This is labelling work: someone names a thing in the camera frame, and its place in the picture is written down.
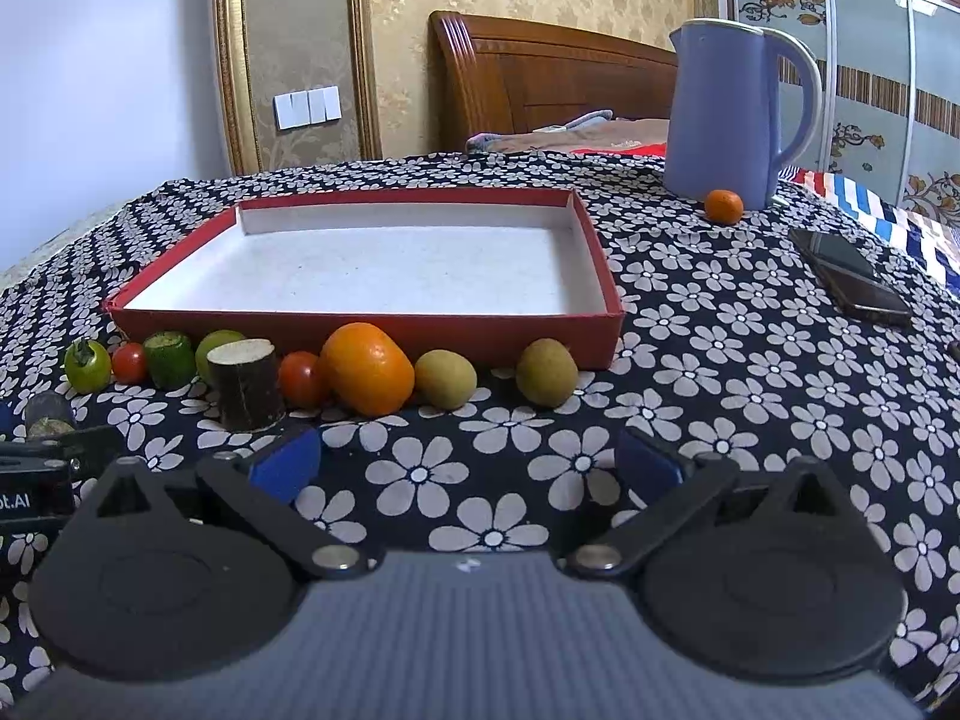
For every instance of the striped folded blanket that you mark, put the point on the striped folded blanket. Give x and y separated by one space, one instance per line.
595 133

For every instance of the dark sugarcane piece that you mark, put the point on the dark sugarcane piece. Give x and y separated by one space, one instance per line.
48 415
246 375

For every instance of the kiwi fruit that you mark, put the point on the kiwi fruit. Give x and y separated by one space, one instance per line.
546 373
445 379

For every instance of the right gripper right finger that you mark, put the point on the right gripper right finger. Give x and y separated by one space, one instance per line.
676 490

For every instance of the green lime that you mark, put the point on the green lime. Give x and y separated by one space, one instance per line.
212 341

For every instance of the wooden bed headboard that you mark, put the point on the wooden bed headboard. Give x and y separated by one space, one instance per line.
497 75

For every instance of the white wall switch panel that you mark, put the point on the white wall switch panel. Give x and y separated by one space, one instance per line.
315 106

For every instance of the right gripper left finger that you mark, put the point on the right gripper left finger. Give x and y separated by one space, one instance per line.
258 491

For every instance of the green cucumber piece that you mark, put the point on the green cucumber piece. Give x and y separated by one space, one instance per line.
170 359

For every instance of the wardrobe with floral doors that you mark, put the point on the wardrobe with floral doors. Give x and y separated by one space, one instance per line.
890 74

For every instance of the red cherry tomato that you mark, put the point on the red cherry tomato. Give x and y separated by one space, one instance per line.
302 381
129 364

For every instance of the small mandarin orange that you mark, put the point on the small mandarin orange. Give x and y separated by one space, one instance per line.
723 206

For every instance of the blue electric kettle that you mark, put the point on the blue electric kettle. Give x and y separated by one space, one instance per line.
724 126

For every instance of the golden wall frame moulding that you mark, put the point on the golden wall frame moulding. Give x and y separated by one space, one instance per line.
269 47

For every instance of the green tomato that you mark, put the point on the green tomato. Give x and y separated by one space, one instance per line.
87 366

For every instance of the red shallow cardboard box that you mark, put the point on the red shallow cardboard box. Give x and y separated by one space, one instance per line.
480 271

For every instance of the large orange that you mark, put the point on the large orange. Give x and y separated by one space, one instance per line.
367 370

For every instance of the black smartphone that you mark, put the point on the black smartphone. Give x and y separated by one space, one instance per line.
850 280

